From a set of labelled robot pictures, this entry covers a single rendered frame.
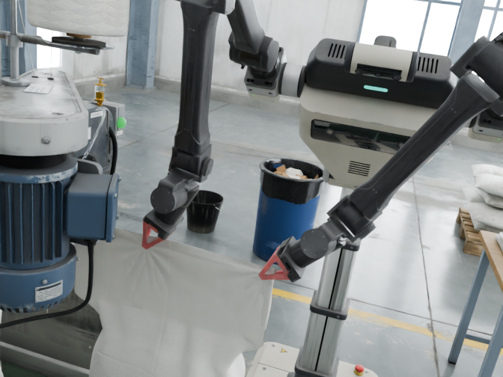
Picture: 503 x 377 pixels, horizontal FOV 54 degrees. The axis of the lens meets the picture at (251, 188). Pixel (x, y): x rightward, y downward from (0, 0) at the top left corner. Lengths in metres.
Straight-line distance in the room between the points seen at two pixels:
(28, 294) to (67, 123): 0.29
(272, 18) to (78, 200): 8.51
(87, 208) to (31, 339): 1.24
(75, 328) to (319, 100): 1.13
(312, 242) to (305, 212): 2.40
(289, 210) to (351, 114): 2.03
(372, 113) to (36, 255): 0.88
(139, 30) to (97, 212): 9.06
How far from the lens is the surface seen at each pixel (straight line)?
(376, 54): 1.19
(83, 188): 0.83
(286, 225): 3.35
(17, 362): 1.98
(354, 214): 1.00
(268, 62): 1.23
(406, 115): 1.35
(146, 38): 9.78
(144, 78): 9.85
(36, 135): 0.77
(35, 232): 0.85
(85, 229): 0.85
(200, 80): 0.96
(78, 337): 1.90
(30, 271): 0.88
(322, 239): 0.95
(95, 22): 0.88
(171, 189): 1.02
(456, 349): 2.96
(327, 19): 9.05
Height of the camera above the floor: 1.60
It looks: 19 degrees down
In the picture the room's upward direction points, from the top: 8 degrees clockwise
